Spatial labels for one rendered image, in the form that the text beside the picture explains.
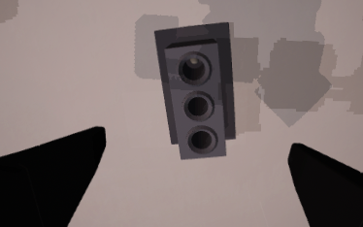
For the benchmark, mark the grey plate with round holes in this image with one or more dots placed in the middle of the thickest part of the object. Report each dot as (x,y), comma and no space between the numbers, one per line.
(197,99)

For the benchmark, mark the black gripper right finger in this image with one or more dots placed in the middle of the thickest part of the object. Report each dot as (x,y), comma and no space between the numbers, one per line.
(331,193)

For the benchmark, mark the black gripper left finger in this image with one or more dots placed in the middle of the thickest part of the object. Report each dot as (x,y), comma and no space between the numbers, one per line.
(42,186)

